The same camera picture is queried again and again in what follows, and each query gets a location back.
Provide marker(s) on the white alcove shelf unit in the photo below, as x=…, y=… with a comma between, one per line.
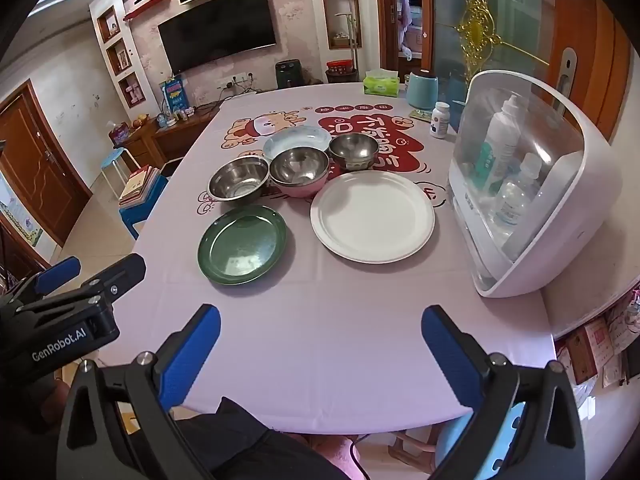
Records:
x=120, y=55

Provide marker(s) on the green plate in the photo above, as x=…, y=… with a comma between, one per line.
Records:
x=242, y=245

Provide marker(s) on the pink printed tablecloth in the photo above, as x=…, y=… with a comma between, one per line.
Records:
x=325, y=310

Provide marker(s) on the person's dark trousers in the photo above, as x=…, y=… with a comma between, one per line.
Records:
x=240, y=445

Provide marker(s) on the tall white bottle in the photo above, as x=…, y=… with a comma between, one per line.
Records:
x=502, y=135

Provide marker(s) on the patterned steel bowl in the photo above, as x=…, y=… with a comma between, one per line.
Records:
x=353, y=149

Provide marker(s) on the black air fryer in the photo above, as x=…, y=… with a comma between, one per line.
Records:
x=288, y=74

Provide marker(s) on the white plate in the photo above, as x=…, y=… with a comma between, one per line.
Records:
x=372, y=215

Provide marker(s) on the red wall shelf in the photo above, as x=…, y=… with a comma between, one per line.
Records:
x=147, y=7

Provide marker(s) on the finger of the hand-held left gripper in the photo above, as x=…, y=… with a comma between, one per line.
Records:
x=120, y=271
x=57, y=275

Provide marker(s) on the person's left hand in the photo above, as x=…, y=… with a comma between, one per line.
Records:
x=44, y=410

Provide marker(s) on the white dish cabinet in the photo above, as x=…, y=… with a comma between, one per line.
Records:
x=590, y=200

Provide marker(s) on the blue chair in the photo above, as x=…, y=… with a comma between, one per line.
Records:
x=145, y=212

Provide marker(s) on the brown wooden door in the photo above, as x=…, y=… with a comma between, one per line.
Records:
x=35, y=160

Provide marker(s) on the plain steel bowl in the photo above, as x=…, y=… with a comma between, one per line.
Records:
x=239, y=177

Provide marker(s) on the teal canister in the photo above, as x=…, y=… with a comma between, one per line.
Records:
x=421, y=91

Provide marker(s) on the red lidded box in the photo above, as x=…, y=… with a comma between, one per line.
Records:
x=342, y=71

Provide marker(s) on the white pill bottle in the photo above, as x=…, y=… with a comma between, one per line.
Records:
x=440, y=120

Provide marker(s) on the blue printed sign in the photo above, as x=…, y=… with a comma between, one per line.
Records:
x=174, y=92

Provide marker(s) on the pink steel-lined bowl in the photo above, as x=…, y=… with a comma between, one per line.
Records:
x=299, y=167

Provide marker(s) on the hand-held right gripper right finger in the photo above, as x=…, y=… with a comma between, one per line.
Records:
x=450, y=360

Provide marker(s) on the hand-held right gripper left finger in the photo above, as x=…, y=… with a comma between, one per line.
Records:
x=192, y=355

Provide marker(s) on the green tissue box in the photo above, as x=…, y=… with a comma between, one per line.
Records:
x=381, y=85

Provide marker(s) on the wooden television cabinet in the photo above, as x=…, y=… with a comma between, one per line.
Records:
x=165, y=135

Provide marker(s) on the black television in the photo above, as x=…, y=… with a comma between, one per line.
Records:
x=217, y=35

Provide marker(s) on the gold door ornament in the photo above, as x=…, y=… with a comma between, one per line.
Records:
x=482, y=30

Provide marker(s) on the clear plastic bottle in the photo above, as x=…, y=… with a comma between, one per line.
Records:
x=515, y=195

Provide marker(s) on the flat blister pack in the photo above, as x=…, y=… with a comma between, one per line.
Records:
x=422, y=114

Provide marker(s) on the light blue stool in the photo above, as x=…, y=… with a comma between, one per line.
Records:
x=115, y=158

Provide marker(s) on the blue patterned plate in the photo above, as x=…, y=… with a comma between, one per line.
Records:
x=295, y=139

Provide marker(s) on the purple hanging cloth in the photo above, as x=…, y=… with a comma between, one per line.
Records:
x=404, y=25

